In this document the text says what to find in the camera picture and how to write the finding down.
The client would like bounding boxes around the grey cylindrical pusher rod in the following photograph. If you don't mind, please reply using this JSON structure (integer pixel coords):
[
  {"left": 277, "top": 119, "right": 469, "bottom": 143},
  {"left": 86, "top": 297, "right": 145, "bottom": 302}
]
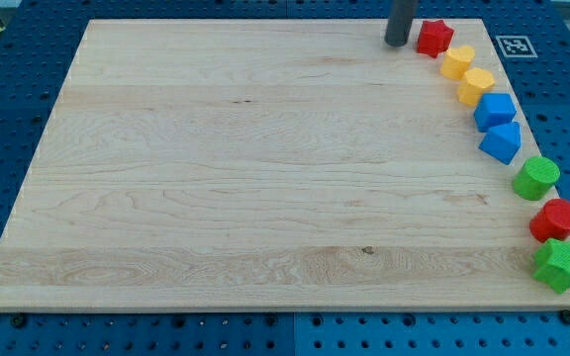
[{"left": 384, "top": 0, "right": 419, "bottom": 47}]

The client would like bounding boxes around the green cylinder block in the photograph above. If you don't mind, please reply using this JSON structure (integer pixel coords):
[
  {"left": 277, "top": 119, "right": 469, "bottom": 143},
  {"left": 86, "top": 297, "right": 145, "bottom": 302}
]
[{"left": 512, "top": 156, "right": 561, "bottom": 201}]

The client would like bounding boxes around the green star block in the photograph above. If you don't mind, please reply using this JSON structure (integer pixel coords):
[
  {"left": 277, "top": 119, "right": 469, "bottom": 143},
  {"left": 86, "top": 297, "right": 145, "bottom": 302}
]
[{"left": 532, "top": 238, "right": 570, "bottom": 294}]

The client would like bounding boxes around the wooden board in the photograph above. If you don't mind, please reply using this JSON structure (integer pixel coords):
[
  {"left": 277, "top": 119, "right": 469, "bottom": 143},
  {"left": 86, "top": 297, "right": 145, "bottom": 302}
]
[{"left": 0, "top": 20, "right": 570, "bottom": 313}]

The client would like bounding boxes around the black bolt left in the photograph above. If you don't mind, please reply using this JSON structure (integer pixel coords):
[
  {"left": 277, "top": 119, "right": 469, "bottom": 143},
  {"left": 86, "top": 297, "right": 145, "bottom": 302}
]
[{"left": 9, "top": 313, "right": 27, "bottom": 328}]

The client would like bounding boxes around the black bolt right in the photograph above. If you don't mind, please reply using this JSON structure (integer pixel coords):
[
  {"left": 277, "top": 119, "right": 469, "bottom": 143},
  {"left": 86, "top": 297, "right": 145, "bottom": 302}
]
[{"left": 559, "top": 310, "right": 570, "bottom": 325}]

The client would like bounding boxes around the blue cube block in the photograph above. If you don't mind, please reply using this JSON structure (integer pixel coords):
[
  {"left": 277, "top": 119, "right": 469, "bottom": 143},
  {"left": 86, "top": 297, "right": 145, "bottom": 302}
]
[{"left": 473, "top": 93, "right": 517, "bottom": 133}]

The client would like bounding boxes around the yellow heart block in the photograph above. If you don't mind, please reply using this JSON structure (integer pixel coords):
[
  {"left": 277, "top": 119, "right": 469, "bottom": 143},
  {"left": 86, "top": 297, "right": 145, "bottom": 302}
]
[{"left": 439, "top": 44, "right": 475, "bottom": 81}]

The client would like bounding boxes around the red cylinder block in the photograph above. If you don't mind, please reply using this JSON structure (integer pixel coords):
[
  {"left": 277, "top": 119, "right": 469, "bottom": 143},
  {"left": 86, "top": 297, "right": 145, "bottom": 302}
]
[{"left": 529, "top": 199, "right": 570, "bottom": 242}]

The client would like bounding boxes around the black bolt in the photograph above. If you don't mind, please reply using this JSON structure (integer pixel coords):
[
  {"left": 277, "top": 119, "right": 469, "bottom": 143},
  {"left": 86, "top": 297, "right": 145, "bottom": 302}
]
[
  {"left": 559, "top": 310, "right": 570, "bottom": 325},
  {"left": 9, "top": 313, "right": 27, "bottom": 328}
]

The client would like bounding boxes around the white fiducial marker tag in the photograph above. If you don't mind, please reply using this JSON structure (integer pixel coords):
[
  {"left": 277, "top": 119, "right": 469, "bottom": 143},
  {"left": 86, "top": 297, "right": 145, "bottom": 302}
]
[{"left": 496, "top": 35, "right": 537, "bottom": 58}]

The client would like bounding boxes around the red star block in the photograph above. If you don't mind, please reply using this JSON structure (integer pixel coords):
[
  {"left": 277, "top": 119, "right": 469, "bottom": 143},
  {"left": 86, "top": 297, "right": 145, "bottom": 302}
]
[{"left": 416, "top": 20, "right": 454, "bottom": 58}]

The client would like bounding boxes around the yellow hexagon block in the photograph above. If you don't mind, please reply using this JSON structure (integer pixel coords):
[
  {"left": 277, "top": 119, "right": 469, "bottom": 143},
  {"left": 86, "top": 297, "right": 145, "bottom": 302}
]
[{"left": 456, "top": 67, "right": 496, "bottom": 107}]

